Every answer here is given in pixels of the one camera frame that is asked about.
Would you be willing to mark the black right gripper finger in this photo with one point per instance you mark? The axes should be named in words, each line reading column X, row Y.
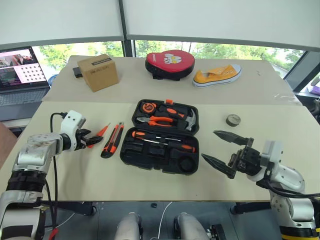
column 217, row 163
column 231, row 137

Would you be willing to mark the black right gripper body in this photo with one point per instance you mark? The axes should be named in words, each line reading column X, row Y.
column 248, row 161

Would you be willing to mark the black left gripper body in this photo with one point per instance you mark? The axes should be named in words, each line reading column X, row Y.
column 81, row 141

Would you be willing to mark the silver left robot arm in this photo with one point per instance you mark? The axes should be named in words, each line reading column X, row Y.
column 37, row 147

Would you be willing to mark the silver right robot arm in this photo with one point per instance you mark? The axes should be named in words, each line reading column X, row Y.
column 287, row 175

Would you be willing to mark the black plastic tool case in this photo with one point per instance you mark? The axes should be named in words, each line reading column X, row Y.
column 160, row 160

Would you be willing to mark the small orange tester screwdriver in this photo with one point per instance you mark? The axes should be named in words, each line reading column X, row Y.
column 103, row 130

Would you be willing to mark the dark grey tape roll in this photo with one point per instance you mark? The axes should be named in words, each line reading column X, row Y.
column 233, row 120

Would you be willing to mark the orange black utility knife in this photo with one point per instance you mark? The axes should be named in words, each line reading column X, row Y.
column 112, row 142

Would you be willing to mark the black table foot bar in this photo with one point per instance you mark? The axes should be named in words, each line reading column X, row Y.
column 72, row 207
column 250, row 208

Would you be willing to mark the claw hammer orange black grip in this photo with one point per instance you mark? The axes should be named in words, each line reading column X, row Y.
column 186, row 119

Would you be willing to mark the orange black tape measure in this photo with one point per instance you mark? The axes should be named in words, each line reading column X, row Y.
column 149, row 107

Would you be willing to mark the yellow canvas sneaker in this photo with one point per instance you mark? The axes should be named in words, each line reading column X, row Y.
column 215, row 77

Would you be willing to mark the brown cardboard box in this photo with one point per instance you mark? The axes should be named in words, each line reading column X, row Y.
column 100, row 75

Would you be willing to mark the blue round object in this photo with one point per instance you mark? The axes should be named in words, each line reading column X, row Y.
column 52, row 80

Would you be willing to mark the black device under table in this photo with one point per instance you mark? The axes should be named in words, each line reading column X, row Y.
column 217, row 232

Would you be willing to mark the small black box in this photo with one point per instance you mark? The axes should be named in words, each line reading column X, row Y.
column 77, row 72

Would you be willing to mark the grey rounded robot leg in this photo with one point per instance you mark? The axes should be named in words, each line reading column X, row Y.
column 128, row 227
column 191, row 227

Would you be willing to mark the small black floor piece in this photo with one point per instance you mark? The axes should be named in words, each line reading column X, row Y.
column 153, row 205

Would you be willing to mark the open grey laptop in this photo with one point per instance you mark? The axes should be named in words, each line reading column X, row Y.
column 22, row 82

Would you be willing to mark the red black boxing pad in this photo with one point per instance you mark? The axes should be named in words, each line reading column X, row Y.
column 170, row 62

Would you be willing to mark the purple object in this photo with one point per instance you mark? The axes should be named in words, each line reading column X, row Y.
column 315, row 89

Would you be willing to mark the white roller blind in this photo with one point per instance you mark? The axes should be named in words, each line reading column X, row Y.
column 60, row 20
column 225, row 20

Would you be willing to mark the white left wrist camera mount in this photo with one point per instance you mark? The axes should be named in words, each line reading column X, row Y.
column 71, row 122

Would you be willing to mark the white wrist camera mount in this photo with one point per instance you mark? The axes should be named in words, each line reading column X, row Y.
column 271, row 152
column 71, row 122

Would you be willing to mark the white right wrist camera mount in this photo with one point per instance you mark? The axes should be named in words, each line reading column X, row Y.
column 271, row 152

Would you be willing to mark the dark window frame post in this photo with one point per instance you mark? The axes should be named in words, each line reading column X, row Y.
column 128, row 47

